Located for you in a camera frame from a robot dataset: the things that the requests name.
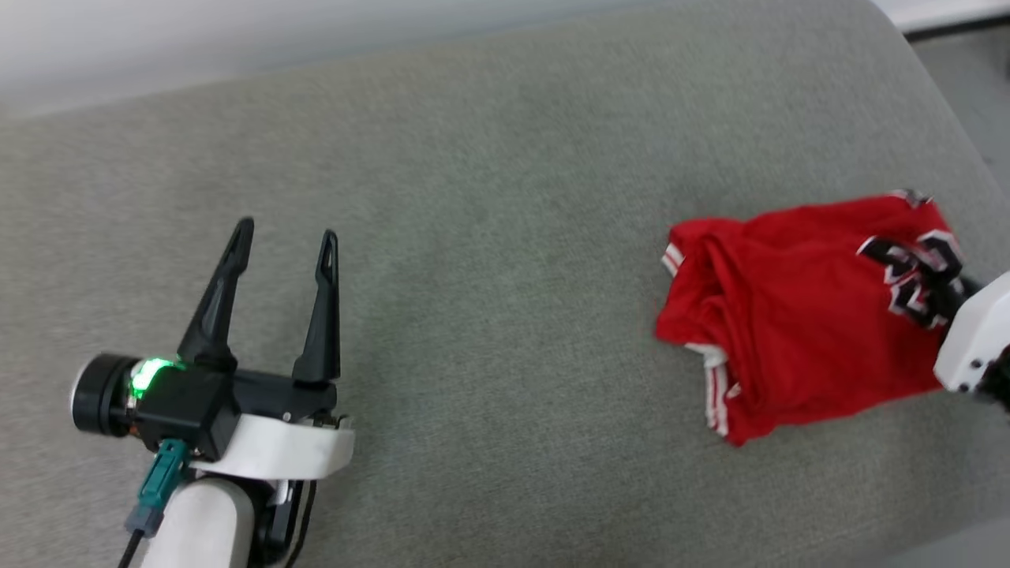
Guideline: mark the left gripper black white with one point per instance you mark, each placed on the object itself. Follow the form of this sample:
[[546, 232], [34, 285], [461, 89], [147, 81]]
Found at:
[[197, 402]]

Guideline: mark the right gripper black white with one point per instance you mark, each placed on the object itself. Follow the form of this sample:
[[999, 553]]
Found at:
[[978, 339]]

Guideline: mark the red and white jersey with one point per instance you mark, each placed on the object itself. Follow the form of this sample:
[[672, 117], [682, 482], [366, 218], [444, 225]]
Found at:
[[797, 315]]

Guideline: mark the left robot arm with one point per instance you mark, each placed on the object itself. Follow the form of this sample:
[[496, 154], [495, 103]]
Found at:
[[201, 525]]

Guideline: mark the grey fabric sofa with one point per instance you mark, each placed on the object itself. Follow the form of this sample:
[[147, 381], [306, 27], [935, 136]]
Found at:
[[489, 237]]

